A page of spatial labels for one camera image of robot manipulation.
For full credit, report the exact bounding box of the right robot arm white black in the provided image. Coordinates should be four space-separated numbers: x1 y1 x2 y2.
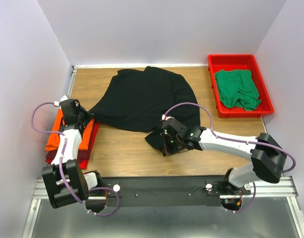
161 117 287 195

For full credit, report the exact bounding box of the red plastic bin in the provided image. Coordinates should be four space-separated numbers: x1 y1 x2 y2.
208 54 274 118

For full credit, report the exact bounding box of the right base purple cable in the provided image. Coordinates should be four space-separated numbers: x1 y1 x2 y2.
225 183 257 214

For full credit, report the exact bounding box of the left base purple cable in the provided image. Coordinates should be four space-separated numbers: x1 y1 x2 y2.
86 187 120 217

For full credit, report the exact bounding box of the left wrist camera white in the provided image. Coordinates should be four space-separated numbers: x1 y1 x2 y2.
53 94 70 107

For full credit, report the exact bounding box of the red folded t shirt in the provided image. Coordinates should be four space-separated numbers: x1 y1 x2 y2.
45 121 101 170

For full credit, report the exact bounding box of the orange folded t shirt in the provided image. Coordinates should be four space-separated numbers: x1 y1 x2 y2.
45 109 100 151

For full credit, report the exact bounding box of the black t shirt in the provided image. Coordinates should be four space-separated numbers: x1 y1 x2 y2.
89 66 200 154

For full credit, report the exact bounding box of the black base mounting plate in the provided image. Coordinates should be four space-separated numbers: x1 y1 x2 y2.
85 176 251 212

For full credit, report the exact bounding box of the green t shirt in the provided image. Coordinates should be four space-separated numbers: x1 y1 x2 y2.
214 69 261 111

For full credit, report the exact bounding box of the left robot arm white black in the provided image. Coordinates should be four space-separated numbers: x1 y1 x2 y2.
42 99 103 209

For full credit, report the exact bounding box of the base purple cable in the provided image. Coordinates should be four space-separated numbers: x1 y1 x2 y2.
225 183 257 214
86 187 120 217

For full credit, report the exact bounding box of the aluminium frame rail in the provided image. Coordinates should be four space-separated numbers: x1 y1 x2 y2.
32 177 298 199

